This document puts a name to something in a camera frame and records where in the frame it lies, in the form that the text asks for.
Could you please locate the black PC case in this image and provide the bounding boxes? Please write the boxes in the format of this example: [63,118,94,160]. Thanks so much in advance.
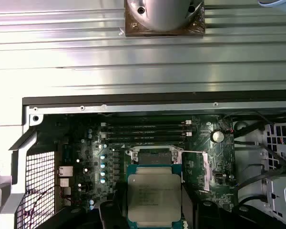
[0,92,286,229]

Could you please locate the grey metal drive cage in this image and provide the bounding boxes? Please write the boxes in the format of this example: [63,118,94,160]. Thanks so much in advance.
[261,120,286,229]

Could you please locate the black RAM slot white clips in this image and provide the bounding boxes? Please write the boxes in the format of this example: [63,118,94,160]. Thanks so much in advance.
[101,133,193,139]
[101,121,193,127]

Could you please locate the green motherboard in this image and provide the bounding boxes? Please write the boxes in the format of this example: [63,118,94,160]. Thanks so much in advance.
[59,114,235,229]

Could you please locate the metal socket cover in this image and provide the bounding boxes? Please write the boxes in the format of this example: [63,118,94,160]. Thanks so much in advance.
[180,150,210,193]

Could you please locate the silver Ethernet port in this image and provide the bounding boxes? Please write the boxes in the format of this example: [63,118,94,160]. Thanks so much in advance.
[58,166,74,177]

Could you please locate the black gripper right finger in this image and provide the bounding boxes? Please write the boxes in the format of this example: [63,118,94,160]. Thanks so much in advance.
[182,186,265,229]

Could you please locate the CPU socket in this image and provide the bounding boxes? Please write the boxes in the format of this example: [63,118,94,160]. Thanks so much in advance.
[125,145,184,167]

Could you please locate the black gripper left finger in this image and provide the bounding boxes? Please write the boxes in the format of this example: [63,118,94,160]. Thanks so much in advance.
[57,183,128,229]

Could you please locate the round silver coin battery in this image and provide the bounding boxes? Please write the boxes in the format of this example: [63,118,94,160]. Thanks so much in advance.
[211,130,225,143]

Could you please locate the silver green CPU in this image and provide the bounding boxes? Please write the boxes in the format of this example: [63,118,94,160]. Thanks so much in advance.
[125,164,184,229]

